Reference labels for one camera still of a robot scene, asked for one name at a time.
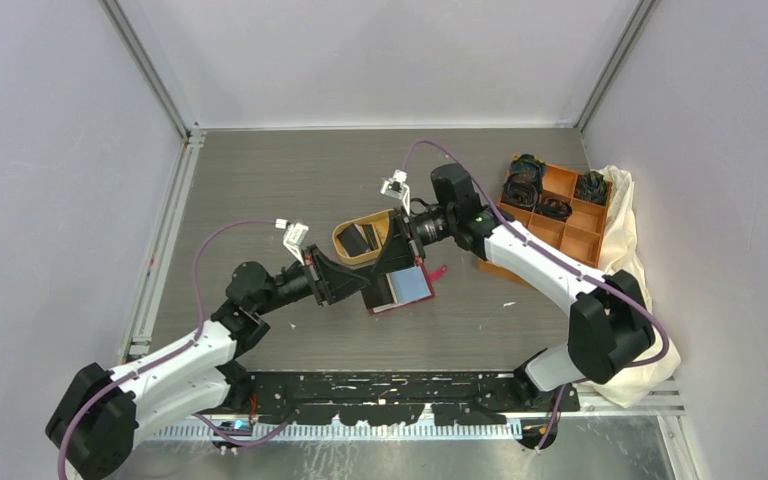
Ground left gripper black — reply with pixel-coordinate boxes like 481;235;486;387
254;243;370;315

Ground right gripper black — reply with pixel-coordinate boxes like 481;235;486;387
371;206;455;279

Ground red card holder wallet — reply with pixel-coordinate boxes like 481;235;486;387
367;262;448;315

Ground orange oval card tray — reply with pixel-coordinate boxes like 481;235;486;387
332;210;394;266

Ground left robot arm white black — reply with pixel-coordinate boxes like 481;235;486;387
45;245;374;479

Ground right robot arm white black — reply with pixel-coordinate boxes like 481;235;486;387
370;163;661;411

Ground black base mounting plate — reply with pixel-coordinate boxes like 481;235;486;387
204;371;557;427

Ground rolled black belt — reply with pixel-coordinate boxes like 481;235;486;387
501;172;543;211

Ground rolled dark patterned belt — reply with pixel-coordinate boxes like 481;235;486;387
509;154;548;179

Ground orange compartment organizer tray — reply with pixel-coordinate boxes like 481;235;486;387
497;162;613;267

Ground rolled green dark belt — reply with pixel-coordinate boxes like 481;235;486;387
574;171;610;206

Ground cream cloth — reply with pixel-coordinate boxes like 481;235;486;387
572;165;682;409

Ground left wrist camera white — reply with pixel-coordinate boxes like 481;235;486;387
274;218;309;262

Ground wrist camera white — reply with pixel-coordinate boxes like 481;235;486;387
274;218;309;262
380;169;411;215

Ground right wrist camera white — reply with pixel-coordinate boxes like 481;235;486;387
380;169;411;215

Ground coiled black strap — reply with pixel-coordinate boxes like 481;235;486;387
534;197;573;223

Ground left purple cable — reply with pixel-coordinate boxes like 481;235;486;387
56;218;293;480

